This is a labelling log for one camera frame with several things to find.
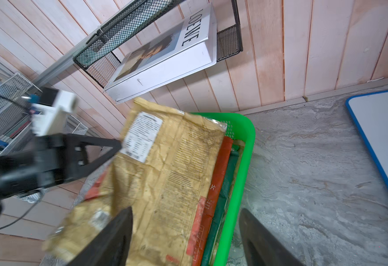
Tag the gold chip bag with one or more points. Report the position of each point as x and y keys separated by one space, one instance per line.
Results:
x=163 y=172

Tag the dark green REAL chip bag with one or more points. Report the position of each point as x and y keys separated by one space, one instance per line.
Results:
x=221 y=204

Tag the white wire wall rack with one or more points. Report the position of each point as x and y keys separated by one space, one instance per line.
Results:
x=13 y=105

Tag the green plastic basket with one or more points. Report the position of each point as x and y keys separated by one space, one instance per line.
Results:
x=241 y=130

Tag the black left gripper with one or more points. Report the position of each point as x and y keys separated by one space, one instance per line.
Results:
x=55 y=159

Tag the red chip bag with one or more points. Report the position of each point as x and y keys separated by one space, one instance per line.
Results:
x=212 y=199

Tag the white LOEWE book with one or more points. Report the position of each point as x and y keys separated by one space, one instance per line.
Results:
x=187 y=48

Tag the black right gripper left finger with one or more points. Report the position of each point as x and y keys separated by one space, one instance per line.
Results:
x=111 y=246

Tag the black mesh wall shelf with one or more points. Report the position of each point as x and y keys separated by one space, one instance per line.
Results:
x=137 y=23

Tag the white board blue frame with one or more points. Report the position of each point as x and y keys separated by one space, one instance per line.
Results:
x=369 y=113

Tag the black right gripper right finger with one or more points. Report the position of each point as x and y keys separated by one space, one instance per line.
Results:
x=261 y=248

